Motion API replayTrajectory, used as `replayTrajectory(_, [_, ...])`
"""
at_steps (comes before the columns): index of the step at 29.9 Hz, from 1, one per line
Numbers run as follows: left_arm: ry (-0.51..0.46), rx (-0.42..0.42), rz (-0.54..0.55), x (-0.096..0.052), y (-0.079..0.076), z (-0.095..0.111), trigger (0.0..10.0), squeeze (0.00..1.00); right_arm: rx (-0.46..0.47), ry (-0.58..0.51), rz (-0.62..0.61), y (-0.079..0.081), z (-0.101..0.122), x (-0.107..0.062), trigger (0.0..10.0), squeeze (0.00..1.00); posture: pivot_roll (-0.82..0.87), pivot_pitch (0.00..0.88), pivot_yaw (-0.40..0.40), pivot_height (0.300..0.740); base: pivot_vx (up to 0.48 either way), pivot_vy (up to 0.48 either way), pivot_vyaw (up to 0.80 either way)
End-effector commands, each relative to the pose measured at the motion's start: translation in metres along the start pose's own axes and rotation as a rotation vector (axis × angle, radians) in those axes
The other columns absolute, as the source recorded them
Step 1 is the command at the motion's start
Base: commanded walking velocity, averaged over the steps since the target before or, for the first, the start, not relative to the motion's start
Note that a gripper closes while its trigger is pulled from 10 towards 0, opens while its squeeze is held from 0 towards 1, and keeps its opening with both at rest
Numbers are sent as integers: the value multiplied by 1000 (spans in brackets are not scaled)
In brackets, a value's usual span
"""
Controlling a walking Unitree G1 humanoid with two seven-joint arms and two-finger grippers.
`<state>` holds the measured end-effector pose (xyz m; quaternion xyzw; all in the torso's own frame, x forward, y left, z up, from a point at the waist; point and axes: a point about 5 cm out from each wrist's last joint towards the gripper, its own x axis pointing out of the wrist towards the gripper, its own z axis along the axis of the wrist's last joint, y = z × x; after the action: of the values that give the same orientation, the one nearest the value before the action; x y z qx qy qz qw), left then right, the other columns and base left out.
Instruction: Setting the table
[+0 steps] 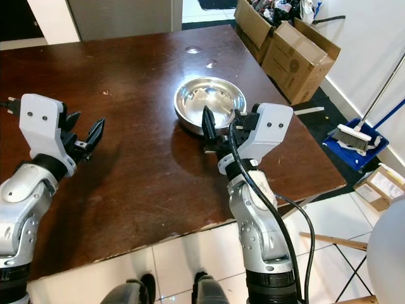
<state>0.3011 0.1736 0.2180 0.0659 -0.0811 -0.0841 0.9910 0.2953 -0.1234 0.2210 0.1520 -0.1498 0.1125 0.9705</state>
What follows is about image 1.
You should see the round steel bowl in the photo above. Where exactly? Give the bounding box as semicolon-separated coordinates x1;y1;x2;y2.
173;77;247;137

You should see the large printed cardboard box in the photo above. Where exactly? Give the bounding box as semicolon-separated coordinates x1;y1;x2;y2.
261;18;342;106

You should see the open cardboard box with rubbish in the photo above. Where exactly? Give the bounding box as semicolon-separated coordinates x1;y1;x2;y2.
234;0;317;64

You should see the grey cabinet door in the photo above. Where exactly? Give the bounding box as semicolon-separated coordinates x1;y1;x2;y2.
68;0;183;42

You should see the black appliance front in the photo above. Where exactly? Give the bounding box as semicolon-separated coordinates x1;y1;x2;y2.
0;0;36;42

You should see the grey bristle broom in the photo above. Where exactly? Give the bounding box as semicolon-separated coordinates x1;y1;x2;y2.
334;57;405;154

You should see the blue dustpan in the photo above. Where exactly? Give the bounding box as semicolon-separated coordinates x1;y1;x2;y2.
321;95;405;174

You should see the robot right leg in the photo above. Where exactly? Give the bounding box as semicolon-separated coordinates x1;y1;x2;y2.
192;270;236;304

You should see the wooden folding rack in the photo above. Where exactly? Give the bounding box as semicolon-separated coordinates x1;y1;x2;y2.
297;231;382;304

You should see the small cardboard box white label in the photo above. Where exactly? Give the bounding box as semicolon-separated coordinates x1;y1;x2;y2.
352;163;405;212

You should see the grey round object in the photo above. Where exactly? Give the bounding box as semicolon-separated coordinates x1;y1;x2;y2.
366;195;405;304

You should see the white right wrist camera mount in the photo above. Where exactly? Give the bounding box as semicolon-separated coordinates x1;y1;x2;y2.
239;103;294;160

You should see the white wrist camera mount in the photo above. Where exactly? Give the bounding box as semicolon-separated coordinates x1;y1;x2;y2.
239;103;294;160
18;94;68;159

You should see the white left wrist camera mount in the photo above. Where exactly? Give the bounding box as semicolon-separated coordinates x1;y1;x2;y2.
18;94;68;159

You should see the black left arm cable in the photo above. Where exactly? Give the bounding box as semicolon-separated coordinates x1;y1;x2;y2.
3;98;22;116

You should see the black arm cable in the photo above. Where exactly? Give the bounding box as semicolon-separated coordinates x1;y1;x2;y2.
3;98;22;116
228;117;318;304

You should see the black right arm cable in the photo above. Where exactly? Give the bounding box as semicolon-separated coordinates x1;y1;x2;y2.
228;117;318;304

